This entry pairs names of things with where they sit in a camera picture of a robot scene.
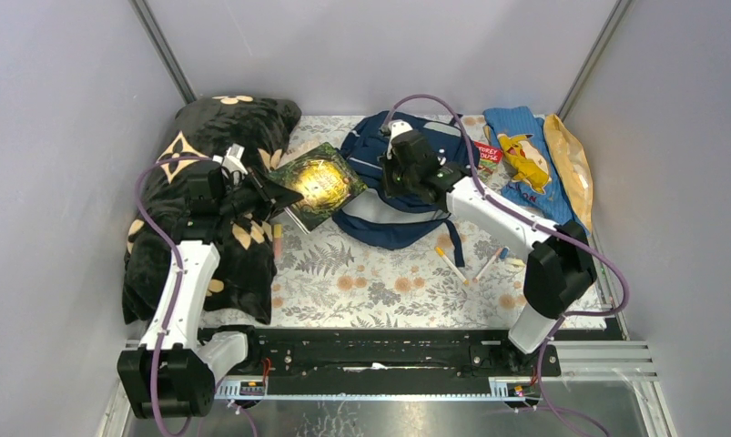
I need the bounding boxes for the green fantasy book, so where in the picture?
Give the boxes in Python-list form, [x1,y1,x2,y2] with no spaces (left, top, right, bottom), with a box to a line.
[269,142,368,234]

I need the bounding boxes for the navy blue backpack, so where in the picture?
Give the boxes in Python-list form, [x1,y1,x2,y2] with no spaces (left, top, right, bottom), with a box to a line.
[332,111,465,268]

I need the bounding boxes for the red treehouse book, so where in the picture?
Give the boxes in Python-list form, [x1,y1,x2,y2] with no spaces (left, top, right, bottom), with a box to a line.
[472,141,503,184]

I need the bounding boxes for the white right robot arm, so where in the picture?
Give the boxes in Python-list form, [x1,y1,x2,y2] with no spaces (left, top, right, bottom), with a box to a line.
[380,121,597,375]

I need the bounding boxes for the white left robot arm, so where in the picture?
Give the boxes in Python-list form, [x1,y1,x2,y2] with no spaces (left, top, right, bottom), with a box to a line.
[117,158,303,426]

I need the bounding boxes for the yellow snack bag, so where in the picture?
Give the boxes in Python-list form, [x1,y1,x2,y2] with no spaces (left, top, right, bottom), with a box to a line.
[543,114,594,233]

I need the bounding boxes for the pink highlighter pen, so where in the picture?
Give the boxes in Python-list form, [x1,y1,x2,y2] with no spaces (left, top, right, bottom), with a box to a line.
[272,224,283,261]

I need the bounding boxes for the black floral blanket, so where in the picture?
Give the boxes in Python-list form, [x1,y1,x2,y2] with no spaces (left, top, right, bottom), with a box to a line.
[121,95,301,324]

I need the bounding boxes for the yellow capped white marker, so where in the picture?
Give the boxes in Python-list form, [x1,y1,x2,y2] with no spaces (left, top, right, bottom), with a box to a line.
[435,247,469,285]

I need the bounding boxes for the floral table mat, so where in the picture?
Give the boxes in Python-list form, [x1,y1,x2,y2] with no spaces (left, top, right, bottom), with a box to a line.
[154,114,607,330]

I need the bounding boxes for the blue pikachu cloth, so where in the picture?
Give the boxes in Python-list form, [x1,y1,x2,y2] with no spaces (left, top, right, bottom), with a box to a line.
[483,106,582,224]

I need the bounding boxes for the orange capped white marker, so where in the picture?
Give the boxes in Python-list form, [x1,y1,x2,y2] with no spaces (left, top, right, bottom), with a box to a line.
[472,248,503,283]

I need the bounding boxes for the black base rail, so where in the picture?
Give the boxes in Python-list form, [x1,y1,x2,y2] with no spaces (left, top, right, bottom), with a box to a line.
[220,325,562,397]

